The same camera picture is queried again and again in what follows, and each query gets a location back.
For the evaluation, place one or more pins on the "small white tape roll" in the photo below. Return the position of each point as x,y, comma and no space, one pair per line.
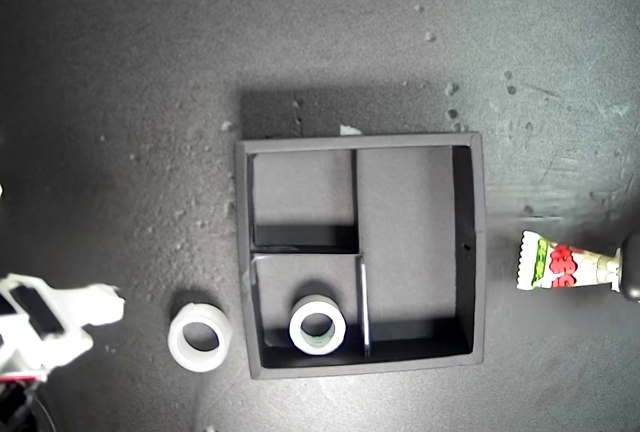
295,327

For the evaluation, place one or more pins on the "black tray with wells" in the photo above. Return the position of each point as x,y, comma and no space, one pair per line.
405,212

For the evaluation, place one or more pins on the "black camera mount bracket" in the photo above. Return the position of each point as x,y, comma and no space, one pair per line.
15,407

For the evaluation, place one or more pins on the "large white tape roll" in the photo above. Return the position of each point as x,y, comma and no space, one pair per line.
177,347

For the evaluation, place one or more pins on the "printed snack bar wrapper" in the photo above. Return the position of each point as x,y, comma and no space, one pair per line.
560,267

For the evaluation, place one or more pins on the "small white paper scrap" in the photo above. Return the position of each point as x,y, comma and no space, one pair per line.
350,128

